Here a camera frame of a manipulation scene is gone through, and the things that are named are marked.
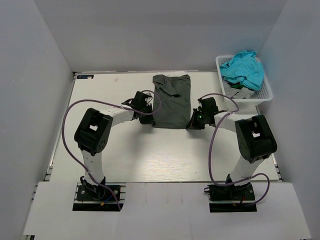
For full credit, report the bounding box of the dark grey t-shirt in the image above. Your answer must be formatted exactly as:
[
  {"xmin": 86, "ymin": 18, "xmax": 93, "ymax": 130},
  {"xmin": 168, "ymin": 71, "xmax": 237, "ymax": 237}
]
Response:
[{"xmin": 152, "ymin": 74, "xmax": 191, "ymax": 129}]

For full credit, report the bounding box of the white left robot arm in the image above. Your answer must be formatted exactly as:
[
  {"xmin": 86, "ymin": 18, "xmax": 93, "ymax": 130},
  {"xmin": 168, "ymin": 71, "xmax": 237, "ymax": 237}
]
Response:
[{"xmin": 74, "ymin": 103, "xmax": 154, "ymax": 200}]

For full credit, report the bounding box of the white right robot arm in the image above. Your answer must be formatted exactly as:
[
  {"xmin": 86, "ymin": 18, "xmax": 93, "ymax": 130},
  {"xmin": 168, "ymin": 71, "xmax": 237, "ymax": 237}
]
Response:
[{"xmin": 185, "ymin": 107, "xmax": 278, "ymax": 200}]

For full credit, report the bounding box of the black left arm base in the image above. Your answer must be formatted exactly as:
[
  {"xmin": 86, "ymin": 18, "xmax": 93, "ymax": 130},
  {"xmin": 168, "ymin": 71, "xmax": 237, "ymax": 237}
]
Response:
[{"xmin": 72, "ymin": 183, "xmax": 126, "ymax": 212}]

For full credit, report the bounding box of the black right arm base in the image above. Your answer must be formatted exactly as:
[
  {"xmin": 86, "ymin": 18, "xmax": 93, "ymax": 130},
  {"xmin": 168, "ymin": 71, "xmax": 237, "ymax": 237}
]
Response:
[{"xmin": 203, "ymin": 183, "xmax": 257, "ymax": 213}]

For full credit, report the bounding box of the light grey garment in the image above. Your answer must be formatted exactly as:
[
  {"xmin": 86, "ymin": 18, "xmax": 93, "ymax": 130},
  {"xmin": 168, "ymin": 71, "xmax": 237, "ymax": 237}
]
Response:
[{"xmin": 222, "ymin": 81, "xmax": 255, "ymax": 99}]

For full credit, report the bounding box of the green garment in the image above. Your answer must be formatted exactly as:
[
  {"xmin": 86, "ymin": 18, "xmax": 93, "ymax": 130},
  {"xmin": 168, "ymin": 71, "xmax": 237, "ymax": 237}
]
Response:
[{"xmin": 230, "ymin": 84, "xmax": 245, "ymax": 90}]

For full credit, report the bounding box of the cyan t-shirt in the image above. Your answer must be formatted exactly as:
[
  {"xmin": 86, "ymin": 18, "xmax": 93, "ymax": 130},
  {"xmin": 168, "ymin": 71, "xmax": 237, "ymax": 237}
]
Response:
[{"xmin": 219, "ymin": 50, "xmax": 265, "ymax": 92}]

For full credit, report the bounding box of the white plastic laundry basket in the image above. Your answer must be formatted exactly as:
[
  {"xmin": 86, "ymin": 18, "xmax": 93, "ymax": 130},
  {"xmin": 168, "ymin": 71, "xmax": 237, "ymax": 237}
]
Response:
[{"xmin": 215, "ymin": 55, "xmax": 273, "ymax": 108}]

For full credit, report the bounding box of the blue table label sticker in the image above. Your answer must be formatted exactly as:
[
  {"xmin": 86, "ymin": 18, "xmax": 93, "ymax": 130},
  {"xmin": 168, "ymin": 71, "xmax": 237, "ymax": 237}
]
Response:
[{"xmin": 76, "ymin": 74, "xmax": 94, "ymax": 80}]

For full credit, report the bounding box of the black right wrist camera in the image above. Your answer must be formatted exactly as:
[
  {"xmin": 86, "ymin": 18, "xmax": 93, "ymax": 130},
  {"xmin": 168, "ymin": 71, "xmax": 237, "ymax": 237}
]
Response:
[{"xmin": 198, "ymin": 97, "xmax": 219, "ymax": 116}]

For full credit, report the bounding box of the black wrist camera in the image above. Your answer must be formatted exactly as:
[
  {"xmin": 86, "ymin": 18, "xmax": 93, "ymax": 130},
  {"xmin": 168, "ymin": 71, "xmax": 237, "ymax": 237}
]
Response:
[
  {"xmin": 121, "ymin": 91, "xmax": 153, "ymax": 112},
  {"xmin": 198, "ymin": 97, "xmax": 219, "ymax": 116}
]

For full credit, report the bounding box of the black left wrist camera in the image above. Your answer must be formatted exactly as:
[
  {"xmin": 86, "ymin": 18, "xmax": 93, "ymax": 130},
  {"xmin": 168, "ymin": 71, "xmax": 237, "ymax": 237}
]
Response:
[{"xmin": 121, "ymin": 91, "xmax": 153, "ymax": 112}]

